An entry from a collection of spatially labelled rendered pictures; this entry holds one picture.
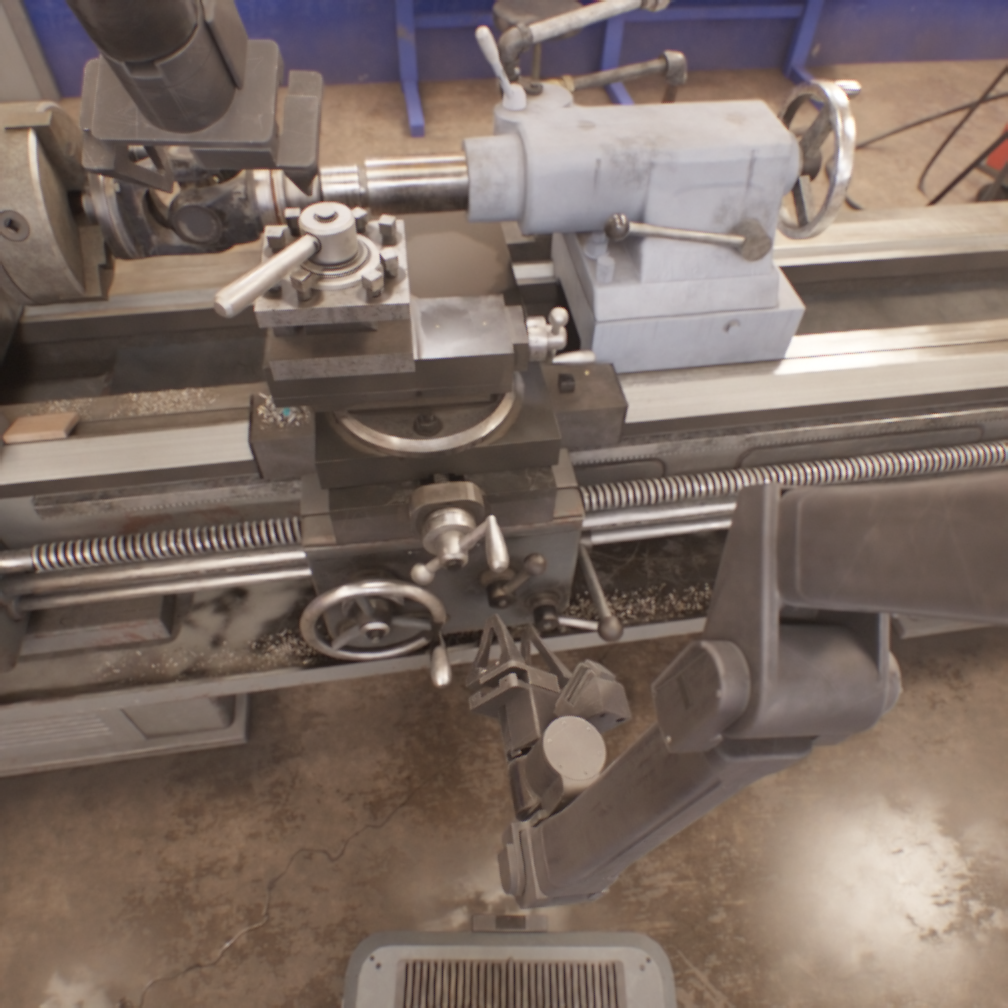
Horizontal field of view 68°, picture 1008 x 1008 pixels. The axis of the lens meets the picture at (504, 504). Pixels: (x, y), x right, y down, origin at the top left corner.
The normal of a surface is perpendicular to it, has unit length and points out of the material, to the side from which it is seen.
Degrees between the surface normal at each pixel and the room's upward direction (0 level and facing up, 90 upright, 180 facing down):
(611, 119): 0
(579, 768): 14
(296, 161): 30
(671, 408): 36
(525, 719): 46
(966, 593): 78
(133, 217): 90
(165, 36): 113
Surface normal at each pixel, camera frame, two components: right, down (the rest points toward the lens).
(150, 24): 0.50, 0.86
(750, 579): -0.95, -0.06
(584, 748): 0.27, -0.63
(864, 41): 0.16, 0.78
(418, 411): 0.03, -0.62
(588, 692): -0.69, -0.36
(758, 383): 0.11, -0.05
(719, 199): 0.16, 0.60
